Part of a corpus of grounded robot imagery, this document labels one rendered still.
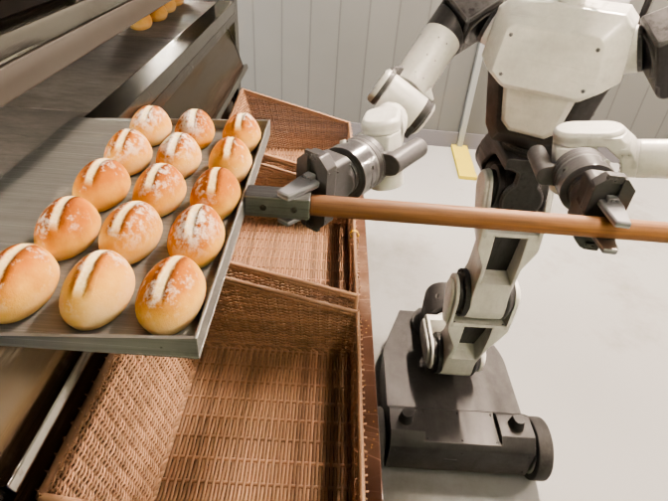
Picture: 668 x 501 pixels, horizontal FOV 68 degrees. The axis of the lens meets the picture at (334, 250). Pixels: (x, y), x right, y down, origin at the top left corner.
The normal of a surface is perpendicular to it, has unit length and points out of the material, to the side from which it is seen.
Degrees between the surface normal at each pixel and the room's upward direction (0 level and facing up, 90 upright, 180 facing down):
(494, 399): 0
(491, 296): 85
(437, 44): 56
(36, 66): 78
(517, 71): 90
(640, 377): 0
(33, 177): 1
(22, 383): 70
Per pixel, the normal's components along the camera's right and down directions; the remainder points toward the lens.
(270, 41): -0.08, 0.58
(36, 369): 0.96, -0.22
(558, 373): 0.07, -0.81
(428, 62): 0.18, 0.04
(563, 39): -0.50, 0.49
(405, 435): 0.02, -0.15
